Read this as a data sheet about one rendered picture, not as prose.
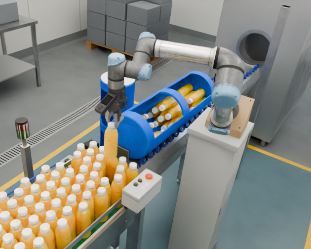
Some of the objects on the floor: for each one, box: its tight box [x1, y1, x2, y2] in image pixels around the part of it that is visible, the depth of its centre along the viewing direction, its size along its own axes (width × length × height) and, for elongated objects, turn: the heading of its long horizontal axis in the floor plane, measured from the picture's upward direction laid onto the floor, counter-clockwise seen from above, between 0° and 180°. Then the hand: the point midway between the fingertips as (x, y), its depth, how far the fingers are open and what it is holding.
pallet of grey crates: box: [86, 0, 172, 64], centre depth 571 cm, size 120×80×119 cm
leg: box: [125, 222, 134, 249], centre depth 235 cm, size 6×6×63 cm
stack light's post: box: [20, 144, 34, 179], centre depth 208 cm, size 4×4×110 cm
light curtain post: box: [235, 5, 291, 179], centre depth 298 cm, size 6×6×170 cm
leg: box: [177, 151, 186, 183], centre depth 312 cm, size 6×6×63 cm
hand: (111, 125), depth 163 cm, fingers closed on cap, 4 cm apart
